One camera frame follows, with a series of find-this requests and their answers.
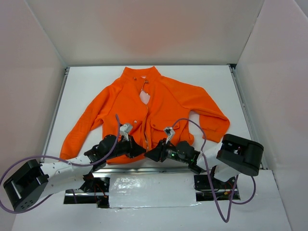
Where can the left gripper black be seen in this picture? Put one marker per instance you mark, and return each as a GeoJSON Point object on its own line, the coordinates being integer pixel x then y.
{"type": "Point", "coordinates": [131, 148]}

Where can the orange zip jacket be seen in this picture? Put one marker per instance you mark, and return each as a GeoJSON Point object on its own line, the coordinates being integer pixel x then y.
{"type": "Point", "coordinates": [150, 102]}

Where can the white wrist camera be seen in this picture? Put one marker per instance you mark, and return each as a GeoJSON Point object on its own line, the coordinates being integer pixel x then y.
{"type": "Point", "coordinates": [125, 129]}
{"type": "Point", "coordinates": [169, 131]}

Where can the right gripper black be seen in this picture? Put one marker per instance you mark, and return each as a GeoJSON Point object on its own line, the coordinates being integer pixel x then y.
{"type": "Point", "coordinates": [161, 152]}

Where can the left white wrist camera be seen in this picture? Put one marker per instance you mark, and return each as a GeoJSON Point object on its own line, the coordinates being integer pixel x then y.
{"type": "Point", "coordinates": [125, 129]}

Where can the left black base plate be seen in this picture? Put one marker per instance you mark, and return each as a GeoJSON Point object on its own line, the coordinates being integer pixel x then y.
{"type": "Point", "coordinates": [94, 191]}

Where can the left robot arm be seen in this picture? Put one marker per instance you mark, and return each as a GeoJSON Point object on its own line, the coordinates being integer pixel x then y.
{"type": "Point", "coordinates": [34, 181]}

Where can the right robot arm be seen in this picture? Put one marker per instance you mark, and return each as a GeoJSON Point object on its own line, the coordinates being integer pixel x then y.
{"type": "Point", "coordinates": [232, 156]}

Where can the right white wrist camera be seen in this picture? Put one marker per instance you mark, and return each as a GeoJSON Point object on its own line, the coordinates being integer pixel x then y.
{"type": "Point", "coordinates": [169, 131]}

